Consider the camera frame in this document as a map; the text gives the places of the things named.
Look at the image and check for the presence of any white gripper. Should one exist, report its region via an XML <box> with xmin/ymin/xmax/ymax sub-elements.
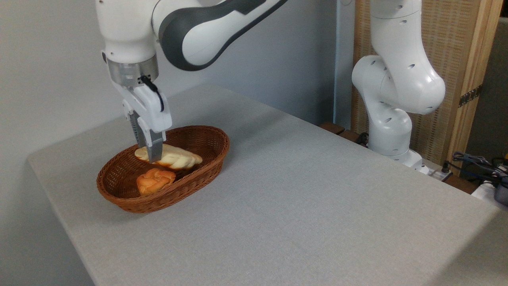
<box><xmin>111</xmin><ymin>79</ymin><xmax>173</xmax><ymax>164</ymax></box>

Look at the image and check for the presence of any long pale braided bread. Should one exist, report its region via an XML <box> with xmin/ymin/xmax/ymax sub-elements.
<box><xmin>134</xmin><ymin>144</ymin><xmax>203</xmax><ymax>170</ymax></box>

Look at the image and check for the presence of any small orange bread roll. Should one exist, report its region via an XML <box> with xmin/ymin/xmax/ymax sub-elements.
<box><xmin>136</xmin><ymin>168</ymin><xmax>177</xmax><ymax>197</ymax></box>

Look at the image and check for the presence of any brown wicker basket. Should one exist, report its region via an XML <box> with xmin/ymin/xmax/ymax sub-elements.
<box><xmin>96</xmin><ymin>126</ymin><xmax>230</xmax><ymax>214</ymax></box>

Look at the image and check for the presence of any grey tablecloth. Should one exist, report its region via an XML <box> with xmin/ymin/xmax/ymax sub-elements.
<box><xmin>27</xmin><ymin>83</ymin><xmax>508</xmax><ymax>286</ymax></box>

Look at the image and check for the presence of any brown wooden base board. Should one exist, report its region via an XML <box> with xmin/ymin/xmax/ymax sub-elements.
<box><xmin>319</xmin><ymin>122</ymin><xmax>370</xmax><ymax>148</ymax></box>

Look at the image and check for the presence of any wooden rattan folding screen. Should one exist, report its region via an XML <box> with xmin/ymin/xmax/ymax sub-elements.
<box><xmin>351</xmin><ymin>0</ymin><xmax>504</xmax><ymax>175</ymax></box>

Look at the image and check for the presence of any metal screen hinge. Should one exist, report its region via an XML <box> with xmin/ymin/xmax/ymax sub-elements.
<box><xmin>458</xmin><ymin>85</ymin><xmax>483</xmax><ymax>108</ymax></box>

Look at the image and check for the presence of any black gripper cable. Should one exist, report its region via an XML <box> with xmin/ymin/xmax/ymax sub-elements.
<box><xmin>140</xmin><ymin>75</ymin><xmax>165</xmax><ymax>112</ymax></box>

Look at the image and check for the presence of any dark cable bundle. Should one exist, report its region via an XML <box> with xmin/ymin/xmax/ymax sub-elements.
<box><xmin>452</xmin><ymin>151</ymin><xmax>508</xmax><ymax>180</ymax></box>

